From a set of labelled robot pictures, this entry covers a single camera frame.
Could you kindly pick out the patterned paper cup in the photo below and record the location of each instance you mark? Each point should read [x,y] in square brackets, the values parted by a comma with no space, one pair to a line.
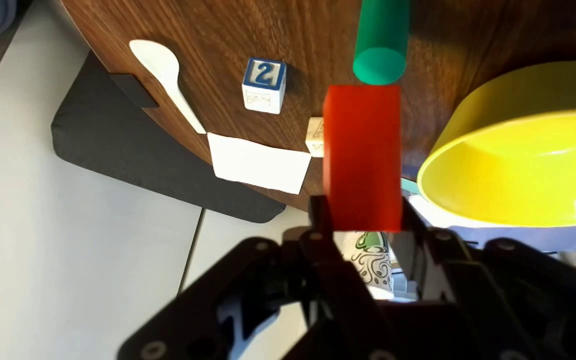
[376,267]

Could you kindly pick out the yellow bowl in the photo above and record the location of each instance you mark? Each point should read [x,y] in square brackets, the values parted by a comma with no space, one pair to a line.
[509,150]

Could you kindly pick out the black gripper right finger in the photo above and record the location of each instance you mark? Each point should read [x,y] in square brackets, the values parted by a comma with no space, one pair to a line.
[514,301]

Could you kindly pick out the yellowish cube block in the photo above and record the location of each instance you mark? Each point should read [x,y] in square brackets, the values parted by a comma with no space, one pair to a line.
[314,137]

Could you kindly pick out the white number cube block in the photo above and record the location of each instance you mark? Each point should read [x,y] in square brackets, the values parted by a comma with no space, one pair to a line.
[265,85]

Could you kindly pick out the green cylinder block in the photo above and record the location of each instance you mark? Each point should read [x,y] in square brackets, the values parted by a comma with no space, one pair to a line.
[380,50]

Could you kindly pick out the round wooden table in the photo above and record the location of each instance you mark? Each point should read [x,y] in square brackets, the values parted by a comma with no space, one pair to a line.
[453,48]

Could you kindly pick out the teal measuring scoop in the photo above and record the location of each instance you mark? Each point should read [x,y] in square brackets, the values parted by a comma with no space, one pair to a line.
[411,189]

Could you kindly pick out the dark grey sofa bench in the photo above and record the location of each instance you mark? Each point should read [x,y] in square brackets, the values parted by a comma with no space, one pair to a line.
[102,126]

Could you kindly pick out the orange rectangular block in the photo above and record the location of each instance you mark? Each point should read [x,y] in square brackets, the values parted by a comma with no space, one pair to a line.
[362,157]

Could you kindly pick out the white plastic spoon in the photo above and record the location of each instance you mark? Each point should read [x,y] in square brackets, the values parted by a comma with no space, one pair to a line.
[165,66]

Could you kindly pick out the white paper sheet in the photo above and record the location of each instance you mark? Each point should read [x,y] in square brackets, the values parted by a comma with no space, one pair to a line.
[265,167]

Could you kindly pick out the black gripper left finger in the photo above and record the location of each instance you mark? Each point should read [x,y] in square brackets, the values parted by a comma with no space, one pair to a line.
[227,309]

